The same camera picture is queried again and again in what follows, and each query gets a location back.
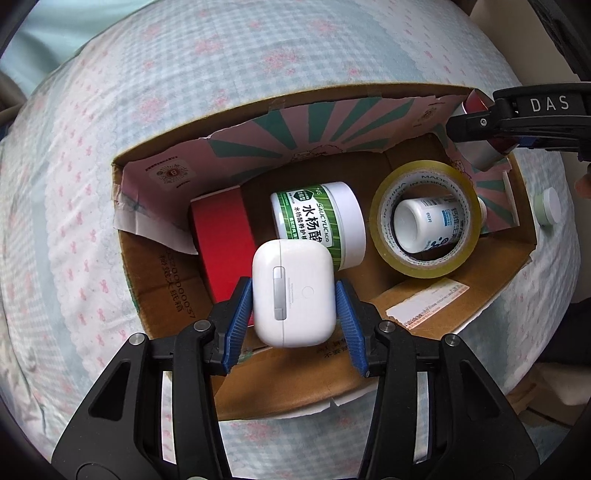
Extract pale green white-lid jar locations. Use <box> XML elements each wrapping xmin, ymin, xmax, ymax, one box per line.
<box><xmin>534</xmin><ymin>187</ymin><xmax>562</xmax><ymax>226</ymax></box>

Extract yellow packing tape roll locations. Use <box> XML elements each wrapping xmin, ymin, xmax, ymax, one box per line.
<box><xmin>369</xmin><ymin>160</ymin><xmax>483</xmax><ymax>279</ymax></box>

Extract red rectangular box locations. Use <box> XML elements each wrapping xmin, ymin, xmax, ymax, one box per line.
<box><xmin>189</xmin><ymin>186</ymin><xmax>256</xmax><ymax>303</ymax></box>

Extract white earbuds case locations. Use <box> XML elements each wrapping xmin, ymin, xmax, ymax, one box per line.
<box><xmin>252</xmin><ymin>239</ymin><xmax>337</xmax><ymax>348</ymax></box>

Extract white pill bottle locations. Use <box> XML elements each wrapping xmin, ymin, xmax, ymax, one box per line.
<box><xmin>393</xmin><ymin>195</ymin><xmax>467</xmax><ymax>254</ymax></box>

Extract floral checkered bed sheet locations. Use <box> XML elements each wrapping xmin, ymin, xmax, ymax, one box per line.
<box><xmin>1</xmin><ymin>1</ymin><xmax>580</xmax><ymax>459</ymax></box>

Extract cardboard box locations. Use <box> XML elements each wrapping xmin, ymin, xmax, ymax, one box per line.
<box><xmin>113</xmin><ymin>83</ymin><xmax>536</xmax><ymax>421</ymax></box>

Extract green label white jar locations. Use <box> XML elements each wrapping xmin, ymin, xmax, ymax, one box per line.
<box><xmin>270</xmin><ymin>182</ymin><xmax>367</xmax><ymax>271</ymax></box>

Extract light blue curtain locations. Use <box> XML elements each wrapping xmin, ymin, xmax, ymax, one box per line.
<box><xmin>1</xmin><ymin>0</ymin><xmax>148</xmax><ymax>96</ymax></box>

